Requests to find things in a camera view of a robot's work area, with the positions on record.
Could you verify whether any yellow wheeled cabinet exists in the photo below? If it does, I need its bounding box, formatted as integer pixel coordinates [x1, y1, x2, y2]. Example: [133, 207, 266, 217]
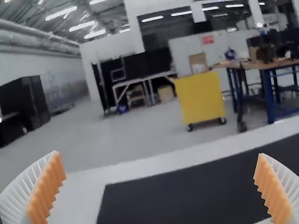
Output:
[174, 70, 228, 133]

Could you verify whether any blue frame workbench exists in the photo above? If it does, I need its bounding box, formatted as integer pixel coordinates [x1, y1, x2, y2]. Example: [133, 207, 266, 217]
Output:
[210, 59, 248, 133]
[240, 58, 299, 124]

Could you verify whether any black mat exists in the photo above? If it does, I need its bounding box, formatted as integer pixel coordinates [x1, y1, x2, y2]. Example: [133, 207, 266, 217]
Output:
[97, 133, 299, 224]

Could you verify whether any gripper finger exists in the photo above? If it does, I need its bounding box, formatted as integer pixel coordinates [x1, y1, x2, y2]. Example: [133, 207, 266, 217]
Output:
[0, 150, 67, 224]
[253, 153, 299, 224]

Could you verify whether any cardboard box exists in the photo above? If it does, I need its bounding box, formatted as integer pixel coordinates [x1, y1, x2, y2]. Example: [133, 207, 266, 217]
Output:
[188, 52, 209, 75]

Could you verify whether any black cabinet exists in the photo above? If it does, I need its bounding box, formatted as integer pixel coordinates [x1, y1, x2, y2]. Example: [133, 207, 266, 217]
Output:
[0, 75, 51, 148]

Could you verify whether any grey metal table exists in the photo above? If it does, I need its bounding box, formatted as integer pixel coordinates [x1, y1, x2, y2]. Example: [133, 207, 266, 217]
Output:
[112, 71, 179, 110]

